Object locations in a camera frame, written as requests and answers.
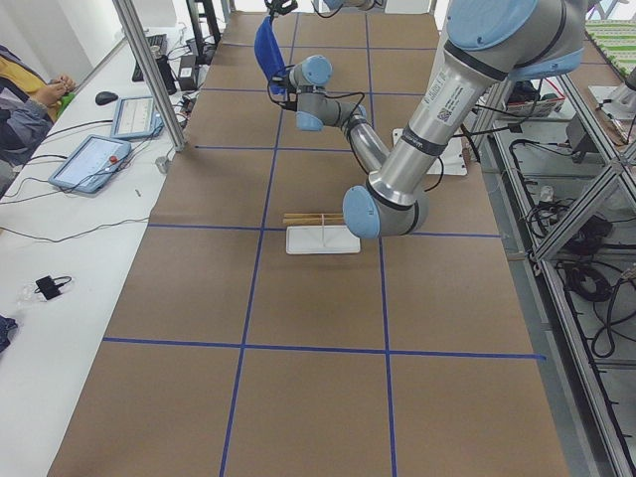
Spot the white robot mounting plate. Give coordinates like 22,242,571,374
392,127,470,177

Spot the blue microfibre towel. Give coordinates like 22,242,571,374
253,17,285,80

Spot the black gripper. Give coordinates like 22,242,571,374
267,67,297,112
264,0,298,19

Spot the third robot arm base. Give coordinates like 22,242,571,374
588,70,635,145

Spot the seated person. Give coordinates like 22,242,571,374
1,46,77,168

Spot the small black adapter with cable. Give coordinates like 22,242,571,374
35,275,73,301

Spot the white towel rack base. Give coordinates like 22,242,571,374
285,226,361,255

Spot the inner wooden rack bar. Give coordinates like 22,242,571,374
283,217,344,227

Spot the near teach pendant tablet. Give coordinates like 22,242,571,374
48,135,132,194

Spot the black computer mouse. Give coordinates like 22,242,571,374
94,90,118,106

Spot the black keyboard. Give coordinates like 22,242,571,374
131,33,169,83

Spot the aluminium frame post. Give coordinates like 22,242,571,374
112,0,186,152

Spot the far teach pendant tablet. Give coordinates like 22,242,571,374
110,96,163,140

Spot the wooden rack bar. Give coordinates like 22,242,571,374
283,213,344,221
283,217,344,227

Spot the teach pendant tablet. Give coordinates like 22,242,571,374
110,96,163,140
48,135,132,194

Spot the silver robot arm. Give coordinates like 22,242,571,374
264,0,386,19
254,0,592,239

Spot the outer wooden rack bar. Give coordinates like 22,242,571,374
283,213,344,221

